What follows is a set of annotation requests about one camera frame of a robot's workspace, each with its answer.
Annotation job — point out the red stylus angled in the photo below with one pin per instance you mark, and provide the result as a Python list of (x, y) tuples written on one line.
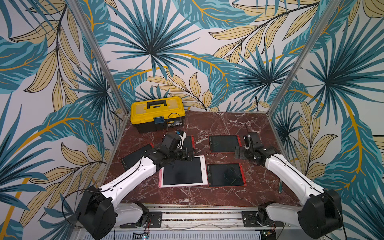
[(243, 175)]

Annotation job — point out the red tablet right back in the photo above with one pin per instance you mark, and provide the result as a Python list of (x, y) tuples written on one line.
[(223, 144)]

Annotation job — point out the red tablet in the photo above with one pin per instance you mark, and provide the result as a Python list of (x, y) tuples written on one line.
[(224, 175), (189, 142), (131, 159), (223, 144)]

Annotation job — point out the red tablet centre back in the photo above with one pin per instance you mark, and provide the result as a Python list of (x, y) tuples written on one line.
[(189, 142)]

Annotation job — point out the yellow black toolbox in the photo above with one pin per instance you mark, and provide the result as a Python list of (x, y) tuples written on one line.
[(156, 115)]

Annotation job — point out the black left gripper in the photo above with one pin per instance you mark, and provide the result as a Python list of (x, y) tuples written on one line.
[(184, 156)]

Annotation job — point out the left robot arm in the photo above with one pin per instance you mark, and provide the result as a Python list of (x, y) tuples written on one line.
[(98, 210)]

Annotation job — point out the red stylus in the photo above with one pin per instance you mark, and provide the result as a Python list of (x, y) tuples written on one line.
[(239, 141)]

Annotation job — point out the large pink writing tablet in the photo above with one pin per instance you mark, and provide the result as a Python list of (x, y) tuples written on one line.
[(184, 174)]

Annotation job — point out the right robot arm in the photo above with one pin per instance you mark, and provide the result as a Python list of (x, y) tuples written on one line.
[(320, 212)]

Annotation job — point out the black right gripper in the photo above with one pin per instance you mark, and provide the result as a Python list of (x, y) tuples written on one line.
[(244, 151)]

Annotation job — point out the red tablet right front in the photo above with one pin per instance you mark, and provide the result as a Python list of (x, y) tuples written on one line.
[(224, 175)]

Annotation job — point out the red tablet far left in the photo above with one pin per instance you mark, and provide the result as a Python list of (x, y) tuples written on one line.
[(131, 159)]

